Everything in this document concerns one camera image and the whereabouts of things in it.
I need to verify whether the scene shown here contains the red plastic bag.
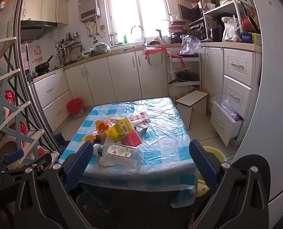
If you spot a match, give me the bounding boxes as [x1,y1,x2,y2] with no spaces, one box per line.
[171,54,187,68]
[143,47,168,59]

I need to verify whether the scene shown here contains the red-lined trash bin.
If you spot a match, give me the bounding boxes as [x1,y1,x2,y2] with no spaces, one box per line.
[66,98,83,118]

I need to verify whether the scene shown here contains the grey water heater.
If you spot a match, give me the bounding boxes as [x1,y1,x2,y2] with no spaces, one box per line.
[78,0,101,23]

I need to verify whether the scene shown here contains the yellow and red carton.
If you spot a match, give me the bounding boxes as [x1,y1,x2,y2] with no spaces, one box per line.
[105,118,143,147]

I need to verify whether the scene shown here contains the wall utensil rack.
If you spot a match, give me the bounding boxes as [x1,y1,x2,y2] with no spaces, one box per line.
[54,32,82,67]

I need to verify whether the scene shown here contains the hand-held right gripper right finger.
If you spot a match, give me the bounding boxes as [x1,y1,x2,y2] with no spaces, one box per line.
[189,139,270,229]

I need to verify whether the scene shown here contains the blue checked plastic tablecloth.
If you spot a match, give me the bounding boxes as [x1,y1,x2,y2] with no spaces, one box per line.
[59,97,199,208]

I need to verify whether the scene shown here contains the black wok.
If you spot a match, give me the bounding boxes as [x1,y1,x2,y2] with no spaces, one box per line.
[35,55,54,74]

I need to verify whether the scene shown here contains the white narrow shelf trolley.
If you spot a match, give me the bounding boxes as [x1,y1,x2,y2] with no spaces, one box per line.
[168,52,202,98]

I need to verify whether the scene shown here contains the window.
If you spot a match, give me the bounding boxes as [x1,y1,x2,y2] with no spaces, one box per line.
[104,0,180,46]

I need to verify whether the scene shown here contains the white plastic bag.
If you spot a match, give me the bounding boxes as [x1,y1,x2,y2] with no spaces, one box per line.
[223,15,242,43]

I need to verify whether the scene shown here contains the mop handle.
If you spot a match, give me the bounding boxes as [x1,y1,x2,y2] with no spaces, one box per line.
[24,42,35,87]

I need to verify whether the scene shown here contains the stack of pots and bowls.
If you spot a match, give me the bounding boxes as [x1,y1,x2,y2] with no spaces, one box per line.
[168,14,187,43]

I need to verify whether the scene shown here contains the black range hood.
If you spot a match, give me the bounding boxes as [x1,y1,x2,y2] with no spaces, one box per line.
[20,20,58,41]

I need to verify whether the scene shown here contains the white base cabinets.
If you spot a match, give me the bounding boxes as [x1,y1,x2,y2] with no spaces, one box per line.
[34,48,224,124]

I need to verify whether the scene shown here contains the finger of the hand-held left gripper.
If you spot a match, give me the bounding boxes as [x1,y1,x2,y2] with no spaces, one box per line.
[0,148,25,179]
[33,152,59,171]

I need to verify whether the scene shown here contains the black microwave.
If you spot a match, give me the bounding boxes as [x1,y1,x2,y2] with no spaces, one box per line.
[178,4,205,21]

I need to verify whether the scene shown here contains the blue box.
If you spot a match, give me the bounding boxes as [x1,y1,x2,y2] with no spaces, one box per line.
[241,32,262,46]

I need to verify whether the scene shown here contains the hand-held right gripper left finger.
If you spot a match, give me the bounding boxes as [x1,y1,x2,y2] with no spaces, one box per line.
[14,141,95,229]

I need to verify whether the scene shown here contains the red pan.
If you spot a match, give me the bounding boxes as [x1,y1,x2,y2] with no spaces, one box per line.
[240,1,261,34]

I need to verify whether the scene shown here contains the white refrigerator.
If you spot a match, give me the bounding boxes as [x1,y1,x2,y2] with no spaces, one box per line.
[227,0,283,210]

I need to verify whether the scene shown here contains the clear plastic bag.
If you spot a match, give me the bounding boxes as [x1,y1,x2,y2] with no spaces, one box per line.
[179,35,201,55]
[210,94,242,121]

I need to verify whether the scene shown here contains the white counter shelf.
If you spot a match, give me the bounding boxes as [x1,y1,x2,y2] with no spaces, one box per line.
[199,0,262,43]

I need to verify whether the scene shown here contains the orange peel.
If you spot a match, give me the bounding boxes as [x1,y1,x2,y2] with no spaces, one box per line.
[95,120,110,131]
[82,135,101,145]

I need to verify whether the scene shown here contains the chrome faucet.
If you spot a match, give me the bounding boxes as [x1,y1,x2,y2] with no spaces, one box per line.
[131,25,148,46]

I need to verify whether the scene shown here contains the black frying pan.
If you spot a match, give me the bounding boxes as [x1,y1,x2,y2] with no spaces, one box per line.
[169,70,199,84]

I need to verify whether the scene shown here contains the white stool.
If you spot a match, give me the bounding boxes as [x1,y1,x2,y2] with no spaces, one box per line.
[175,90,209,130]

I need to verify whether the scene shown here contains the white and blue rack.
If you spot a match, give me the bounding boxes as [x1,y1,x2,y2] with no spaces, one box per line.
[0,37,51,170]

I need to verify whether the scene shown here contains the red printed bag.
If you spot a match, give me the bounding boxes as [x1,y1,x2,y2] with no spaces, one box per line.
[0,90,28,158]

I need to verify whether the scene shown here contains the bag of green vegetables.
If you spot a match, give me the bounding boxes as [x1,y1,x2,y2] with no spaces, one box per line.
[78,42,111,61]

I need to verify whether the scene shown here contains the white drawer cabinet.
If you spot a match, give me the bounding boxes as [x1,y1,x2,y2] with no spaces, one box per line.
[210,48,256,146]

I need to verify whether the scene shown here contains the clear plastic bottle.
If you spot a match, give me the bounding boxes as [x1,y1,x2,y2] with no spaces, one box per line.
[93,143,142,166]

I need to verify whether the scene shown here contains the black pot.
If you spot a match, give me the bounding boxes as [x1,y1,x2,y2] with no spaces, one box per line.
[209,27,224,42]

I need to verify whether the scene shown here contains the grey sliding door frame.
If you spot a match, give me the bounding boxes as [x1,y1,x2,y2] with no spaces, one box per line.
[13,0,61,153]

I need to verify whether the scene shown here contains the white red-print paper bag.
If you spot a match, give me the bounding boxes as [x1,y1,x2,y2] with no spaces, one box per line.
[128,112,151,127]

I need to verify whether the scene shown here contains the yellow basin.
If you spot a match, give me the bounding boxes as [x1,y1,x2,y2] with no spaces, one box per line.
[196,146,226,197]

